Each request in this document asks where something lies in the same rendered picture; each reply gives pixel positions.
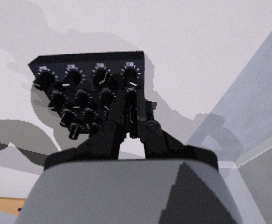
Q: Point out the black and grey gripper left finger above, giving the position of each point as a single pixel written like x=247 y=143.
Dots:
x=103 y=145

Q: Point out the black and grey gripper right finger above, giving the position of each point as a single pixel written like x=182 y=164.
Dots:
x=160 y=144

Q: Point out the black knob box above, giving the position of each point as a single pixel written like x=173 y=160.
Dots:
x=112 y=71

